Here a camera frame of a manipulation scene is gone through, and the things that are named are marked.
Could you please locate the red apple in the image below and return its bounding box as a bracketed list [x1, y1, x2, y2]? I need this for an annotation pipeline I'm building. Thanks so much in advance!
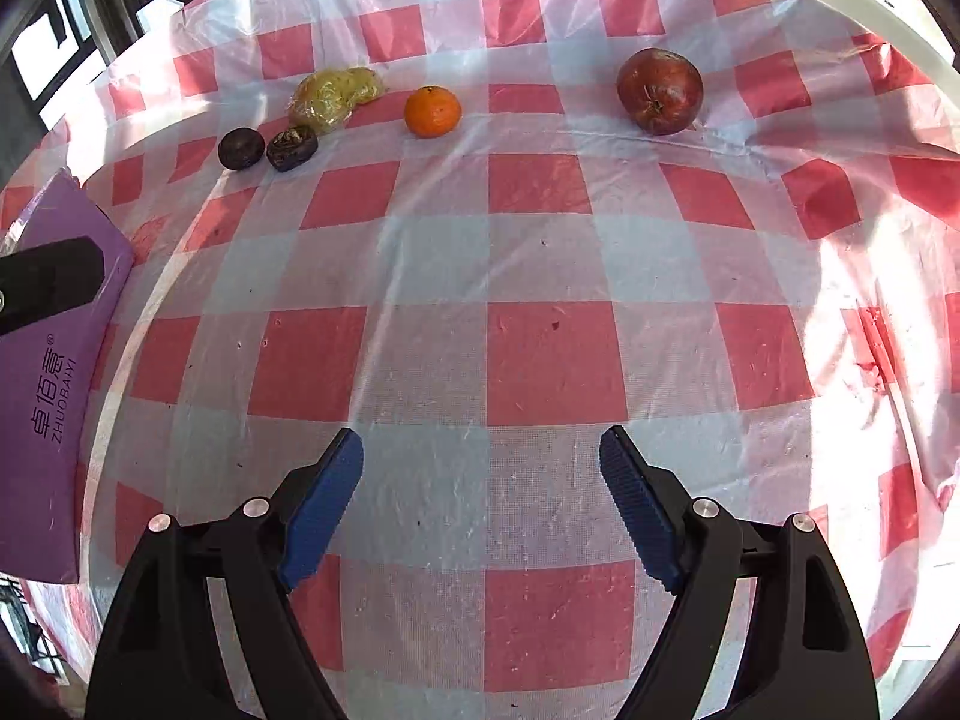
[616, 47, 705, 137]

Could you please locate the yellow fruit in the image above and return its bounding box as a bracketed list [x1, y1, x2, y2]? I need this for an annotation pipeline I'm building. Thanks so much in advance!
[289, 66, 388, 137]

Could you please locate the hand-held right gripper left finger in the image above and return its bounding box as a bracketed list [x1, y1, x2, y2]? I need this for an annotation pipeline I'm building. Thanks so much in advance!
[84, 427, 365, 720]

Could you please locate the wrinkled dark fruit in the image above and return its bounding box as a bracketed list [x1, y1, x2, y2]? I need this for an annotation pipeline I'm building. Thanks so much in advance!
[265, 126, 320, 173]

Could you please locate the purple box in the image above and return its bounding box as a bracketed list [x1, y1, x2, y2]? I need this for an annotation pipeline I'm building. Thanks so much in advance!
[0, 168, 137, 584]

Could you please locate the orange tangerine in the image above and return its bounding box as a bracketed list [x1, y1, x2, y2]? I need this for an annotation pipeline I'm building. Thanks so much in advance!
[403, 85, 462, 140]

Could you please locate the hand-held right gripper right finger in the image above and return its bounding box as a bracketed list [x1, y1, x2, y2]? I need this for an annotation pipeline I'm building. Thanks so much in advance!
[598, 425, 881, 720]

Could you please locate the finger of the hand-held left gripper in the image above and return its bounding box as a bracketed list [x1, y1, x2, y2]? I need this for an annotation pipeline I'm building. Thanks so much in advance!
[0, 236, 105, 338]

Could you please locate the round dark fruit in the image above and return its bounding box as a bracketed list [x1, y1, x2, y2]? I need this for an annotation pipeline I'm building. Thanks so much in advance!
[217, 128, 264, 171]

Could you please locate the red white checkered tablecloth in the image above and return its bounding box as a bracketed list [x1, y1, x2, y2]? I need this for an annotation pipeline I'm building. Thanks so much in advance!
[0, 0, 960, 720]

